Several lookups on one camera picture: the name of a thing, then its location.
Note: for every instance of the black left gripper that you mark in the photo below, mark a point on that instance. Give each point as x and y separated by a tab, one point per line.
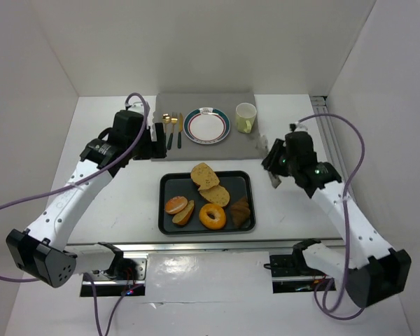
159	141

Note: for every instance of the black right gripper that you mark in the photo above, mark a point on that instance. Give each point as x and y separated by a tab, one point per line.
272	159

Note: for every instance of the metal food tongs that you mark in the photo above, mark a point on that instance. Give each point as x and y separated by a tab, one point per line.
275	180

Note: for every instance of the large seeded bread slice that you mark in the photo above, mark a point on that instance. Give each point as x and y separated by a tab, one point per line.
204	177

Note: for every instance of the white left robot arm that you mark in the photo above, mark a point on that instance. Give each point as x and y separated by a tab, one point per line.
41	249

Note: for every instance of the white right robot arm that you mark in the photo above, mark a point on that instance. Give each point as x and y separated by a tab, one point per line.
370	269

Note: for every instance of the small oval bread slice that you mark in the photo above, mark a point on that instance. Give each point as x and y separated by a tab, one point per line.
182	217

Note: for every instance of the grey cloth placemat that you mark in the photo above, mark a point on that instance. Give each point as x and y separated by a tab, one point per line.
236	146

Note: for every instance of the white plate teal red rim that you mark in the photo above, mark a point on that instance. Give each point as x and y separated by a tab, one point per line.
206	126

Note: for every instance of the pale green mug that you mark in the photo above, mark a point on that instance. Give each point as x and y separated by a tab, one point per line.
245	114

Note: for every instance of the sesame bun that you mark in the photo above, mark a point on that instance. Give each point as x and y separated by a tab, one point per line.
175	205

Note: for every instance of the brown croissant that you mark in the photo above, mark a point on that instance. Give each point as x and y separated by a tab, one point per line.
240	212

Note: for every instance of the black baking tray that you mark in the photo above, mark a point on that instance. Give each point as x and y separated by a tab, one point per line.
237	183

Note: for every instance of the orange bagel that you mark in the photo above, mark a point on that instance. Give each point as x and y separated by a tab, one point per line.
212	216

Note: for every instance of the gold spoon green handle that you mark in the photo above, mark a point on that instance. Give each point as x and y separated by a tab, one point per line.
166	119

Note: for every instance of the gold knife green handle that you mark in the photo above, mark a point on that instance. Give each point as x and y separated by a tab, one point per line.
180	129

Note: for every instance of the gold fork green handle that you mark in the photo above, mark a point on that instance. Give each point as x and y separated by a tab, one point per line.
173	121

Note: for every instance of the aluminium front rail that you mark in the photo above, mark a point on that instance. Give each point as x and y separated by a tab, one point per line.
207	246

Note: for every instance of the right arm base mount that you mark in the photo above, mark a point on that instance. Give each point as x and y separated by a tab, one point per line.
290	277

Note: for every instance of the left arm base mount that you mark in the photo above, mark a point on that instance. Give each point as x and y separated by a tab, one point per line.
130	280

